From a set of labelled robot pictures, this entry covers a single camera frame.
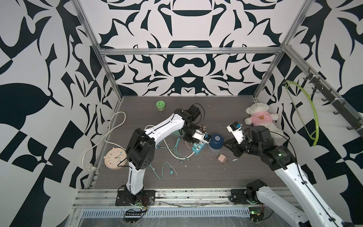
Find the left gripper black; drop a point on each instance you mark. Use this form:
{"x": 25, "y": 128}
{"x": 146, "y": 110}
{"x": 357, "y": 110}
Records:
{"x": 188, "y": 139}

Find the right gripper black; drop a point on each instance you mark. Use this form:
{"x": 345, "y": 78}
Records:
{"x": 235, "y": 145}

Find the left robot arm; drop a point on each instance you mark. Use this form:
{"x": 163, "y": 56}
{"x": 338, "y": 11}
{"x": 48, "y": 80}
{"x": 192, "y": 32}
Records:
{"x": 141, "y": 147}

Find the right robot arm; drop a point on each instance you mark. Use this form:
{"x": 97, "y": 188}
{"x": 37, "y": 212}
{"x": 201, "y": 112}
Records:
{"x": 313, "y": 211}

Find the white teddy bear pink shirt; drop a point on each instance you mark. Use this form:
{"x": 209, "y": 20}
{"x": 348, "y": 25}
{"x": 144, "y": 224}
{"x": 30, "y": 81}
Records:
{"x": 259, "y": 115}

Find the green lidded round tin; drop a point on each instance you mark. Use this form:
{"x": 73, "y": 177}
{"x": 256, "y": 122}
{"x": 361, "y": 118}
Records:
{"x": 160, "y": 105}

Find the teal power strip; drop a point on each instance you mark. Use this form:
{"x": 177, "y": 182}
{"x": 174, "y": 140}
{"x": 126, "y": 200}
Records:
{"x": 197, "y": 147}

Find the pink charger plug cube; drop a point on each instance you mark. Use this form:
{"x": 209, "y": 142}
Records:
{"x": 222, "y": 158}

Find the pink round clock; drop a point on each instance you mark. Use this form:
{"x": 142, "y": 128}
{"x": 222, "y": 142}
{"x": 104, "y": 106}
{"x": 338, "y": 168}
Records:
{"x": 115, "y": 159}

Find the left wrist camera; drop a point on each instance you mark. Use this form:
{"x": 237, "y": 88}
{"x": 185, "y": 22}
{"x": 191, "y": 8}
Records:
{"x": 203, "y": 137}

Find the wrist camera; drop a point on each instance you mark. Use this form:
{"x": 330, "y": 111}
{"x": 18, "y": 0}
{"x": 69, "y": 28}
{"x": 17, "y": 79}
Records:
{"x": 203, "y": 137}
{"x": 237, "y": 131}

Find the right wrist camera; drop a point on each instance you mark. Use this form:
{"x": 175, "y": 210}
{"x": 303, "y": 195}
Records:
{"x": 237, "y": 131}

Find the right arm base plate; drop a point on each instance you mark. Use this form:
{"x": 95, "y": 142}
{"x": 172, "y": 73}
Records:
{"x": 243, "y": 196}

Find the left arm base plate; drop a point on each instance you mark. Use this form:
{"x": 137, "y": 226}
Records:
{"x": 143, "y": 198}

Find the black wall hook rail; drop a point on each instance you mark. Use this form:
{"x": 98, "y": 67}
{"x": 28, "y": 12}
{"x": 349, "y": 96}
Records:
{"x": 342, "y": 106}

